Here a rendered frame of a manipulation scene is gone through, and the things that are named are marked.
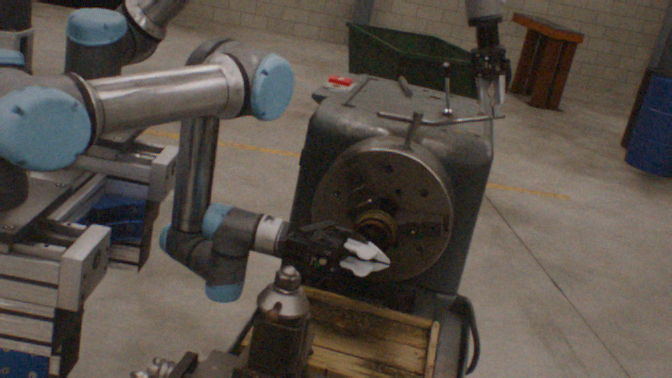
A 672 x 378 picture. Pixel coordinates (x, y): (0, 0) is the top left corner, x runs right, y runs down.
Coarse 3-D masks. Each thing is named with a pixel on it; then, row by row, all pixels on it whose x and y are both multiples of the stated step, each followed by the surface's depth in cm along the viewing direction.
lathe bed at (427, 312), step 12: (312, 276) 182; (324, 276) 188; (336, 276) 183; (348, 276) 185; (324, 288) 181; (336, 288) 177; (396, 288) 185; (420, 288) 186; (360, 300) 180; (372, 300) 181; (384, 300) 182; (396, 300) 178; (408, 300) 184; (420, 300) 180; (432, 300) 181; (408, 312) 178; (420, 312) 174; (432, 312) 175
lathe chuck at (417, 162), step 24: (360, 144) 170; (384, 144) 165; (336, 168) 165; (384, 168) 163; (408, 168) 161; (432, 168) 162; (336, 192) 167; (384, 192) 164; (408, 192) 163; (432, 192) 162; (312, 216) 169; (336, 216) 168; (408, 240) 166; (432, 240) 165; (408, 264) 168; (432, 264) 167
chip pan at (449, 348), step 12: (444, 324) 241; (456, 324) 243; (444, 336) 233; (456, 336) 235; (444, 348) 226; (456, 348) 228; (444, 360) 220; (456, 360) 221; (444, 372) 214; (456, 372) 215
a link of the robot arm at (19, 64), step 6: (0, 54) 107; (6, 54) 108; (12, 54) 109; (18, 54) 111; (0, 60) 107; (6, 60) 108; (12, 60) 109; (18, 60) 110; (0, 66) 107; (6, 66) 107; (12, 66) 109; (18, 66) 110; (24, 66) 112
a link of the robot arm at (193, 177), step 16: (208, 48) 135; (192, 64) 137; (192, 128) 143; (208, 128) 144; (192, 144) 144; (208, 144) 145; (192, 160) 146; (208, 160) 147; (176, 176) 149; (192, 176) 147; (208, 176) 148; (176, 192) 150; (192, 192) 148; (208, 192) 150; (176, 208) 150; (192, 208) 149; (176, 224) 151; (192, 224) 151; (160, 240) 156; (176, 240) 152; (192, 240) 152; (176, 256) 153
